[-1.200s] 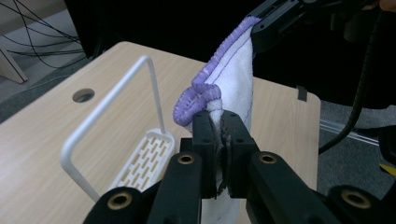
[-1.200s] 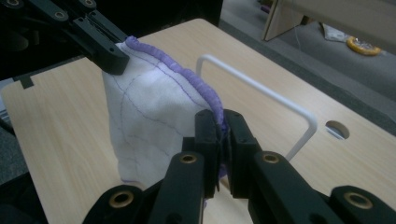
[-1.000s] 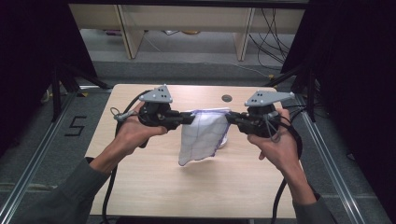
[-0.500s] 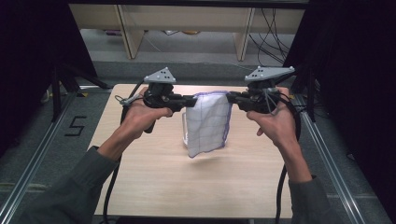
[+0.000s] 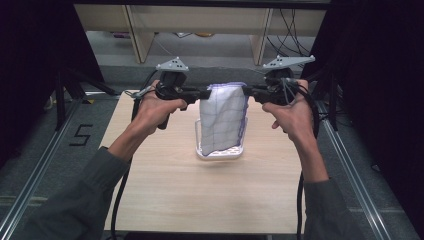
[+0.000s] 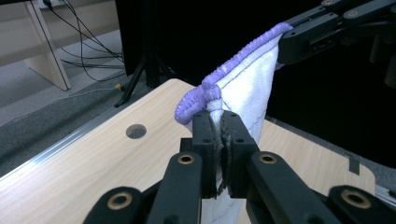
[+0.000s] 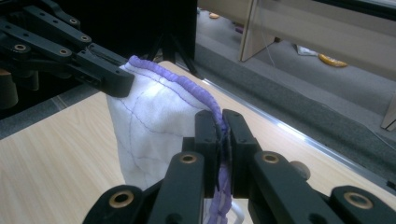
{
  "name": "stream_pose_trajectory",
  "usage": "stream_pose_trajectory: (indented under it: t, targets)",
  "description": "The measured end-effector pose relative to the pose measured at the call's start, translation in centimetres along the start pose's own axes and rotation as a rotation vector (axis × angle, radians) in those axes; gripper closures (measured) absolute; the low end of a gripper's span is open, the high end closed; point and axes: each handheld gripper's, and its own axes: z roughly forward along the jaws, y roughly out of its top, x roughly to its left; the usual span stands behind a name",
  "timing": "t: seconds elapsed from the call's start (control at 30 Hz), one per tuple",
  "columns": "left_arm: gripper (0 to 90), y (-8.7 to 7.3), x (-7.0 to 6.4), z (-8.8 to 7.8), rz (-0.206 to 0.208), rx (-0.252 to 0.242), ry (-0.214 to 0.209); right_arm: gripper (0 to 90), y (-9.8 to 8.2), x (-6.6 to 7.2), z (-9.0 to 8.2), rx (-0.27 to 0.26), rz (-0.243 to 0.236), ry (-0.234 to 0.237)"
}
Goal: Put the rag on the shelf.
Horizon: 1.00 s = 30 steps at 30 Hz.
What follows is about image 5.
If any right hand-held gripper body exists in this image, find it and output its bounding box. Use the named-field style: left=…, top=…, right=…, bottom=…
left=250, top=54, right=316, bottom=107

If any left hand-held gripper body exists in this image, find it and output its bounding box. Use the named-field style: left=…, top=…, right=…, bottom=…
left=153, top=56, right=201, bottom=131

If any white cloth with purple edge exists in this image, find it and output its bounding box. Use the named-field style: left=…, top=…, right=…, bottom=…
left=199, top=81, right=250, bottom=158

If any white rack with bar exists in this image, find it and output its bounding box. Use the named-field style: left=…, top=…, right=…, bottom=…
left=194, top=116, right=249, bottom=161

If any person's left hand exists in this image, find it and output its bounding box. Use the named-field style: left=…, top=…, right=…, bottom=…
left=131, top=79, right=188, bottom=137

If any person's right hand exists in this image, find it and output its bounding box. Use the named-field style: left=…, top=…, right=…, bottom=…
left=261, top=78, right=316, bottom=143

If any black metal stand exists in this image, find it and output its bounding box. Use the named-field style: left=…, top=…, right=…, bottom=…
left=53, top=65, right=119, bottom=132
left=301, top=65, right=340, bottom=132

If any beige wooden desk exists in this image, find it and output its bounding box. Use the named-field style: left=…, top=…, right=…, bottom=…
left=73, top=3, right=328, bottom=66

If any dark curtain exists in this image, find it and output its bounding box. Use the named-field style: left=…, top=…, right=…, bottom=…
left=0, top=0, right=105, bottom=169
left=299, top=0, right=424, bottom=233

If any right hand-held gripper cable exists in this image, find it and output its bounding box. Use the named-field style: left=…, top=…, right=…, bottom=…
left=281, top=77, right=322, bottom=240

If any hand-held gripper cable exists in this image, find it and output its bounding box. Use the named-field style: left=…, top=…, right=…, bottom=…
left=281, top=77, right=322, bottom=240
left=110, top=70, right=158, bottom=240

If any bundle of black cables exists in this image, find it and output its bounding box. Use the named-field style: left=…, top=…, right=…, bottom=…
left=265, top=8, right=318, bottom=76

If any left hand-held gripper cable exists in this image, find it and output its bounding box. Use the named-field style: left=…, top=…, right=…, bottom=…
left=110, top=70, right=158, bottom=240

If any aluminium floor rail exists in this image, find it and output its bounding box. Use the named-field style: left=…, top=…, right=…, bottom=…
left=0, top=98, right=85, bottom=240
left=313, top=99, right=392, bottom=240

